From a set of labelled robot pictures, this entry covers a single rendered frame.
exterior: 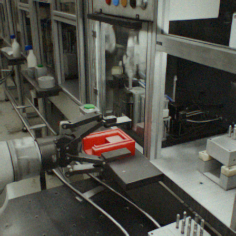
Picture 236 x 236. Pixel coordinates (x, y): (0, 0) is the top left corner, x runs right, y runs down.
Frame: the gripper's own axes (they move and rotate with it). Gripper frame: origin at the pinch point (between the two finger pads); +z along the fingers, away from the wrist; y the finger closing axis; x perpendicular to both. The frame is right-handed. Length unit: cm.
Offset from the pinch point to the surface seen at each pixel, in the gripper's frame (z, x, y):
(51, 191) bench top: -6, 49, -44
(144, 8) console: 20.0, 23.4, 28.0
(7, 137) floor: 3, 263, -113
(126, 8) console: 20.4, 35.4, 27.3
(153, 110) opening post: 21.9, 18.5, -2.8
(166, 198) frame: 38, 29, -49
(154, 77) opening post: 21.6, 18.6, 8.1
